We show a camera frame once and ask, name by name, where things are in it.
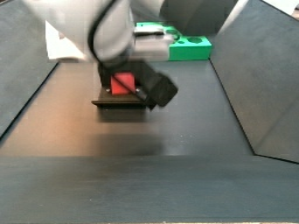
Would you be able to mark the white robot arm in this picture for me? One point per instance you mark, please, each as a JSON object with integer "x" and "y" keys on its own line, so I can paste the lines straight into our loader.
{"x": 100, "y": 28}

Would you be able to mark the red oval cylinder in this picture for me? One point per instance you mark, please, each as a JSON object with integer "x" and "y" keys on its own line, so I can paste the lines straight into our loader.
{"x": 123, "y": 84}

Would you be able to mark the black cradle fixture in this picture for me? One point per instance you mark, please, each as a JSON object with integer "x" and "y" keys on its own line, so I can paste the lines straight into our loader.
{"x": 115, "y": 100}

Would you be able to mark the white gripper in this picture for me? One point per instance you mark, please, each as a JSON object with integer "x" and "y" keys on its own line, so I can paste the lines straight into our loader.
{"x": 151, "y": 44}

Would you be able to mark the green shape sorter block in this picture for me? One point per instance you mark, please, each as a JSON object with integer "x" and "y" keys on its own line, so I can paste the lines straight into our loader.
{"x": 185, "y": 47}

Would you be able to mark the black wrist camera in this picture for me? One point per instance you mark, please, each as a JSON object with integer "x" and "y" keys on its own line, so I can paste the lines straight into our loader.
{"x": 156, "y": 88}

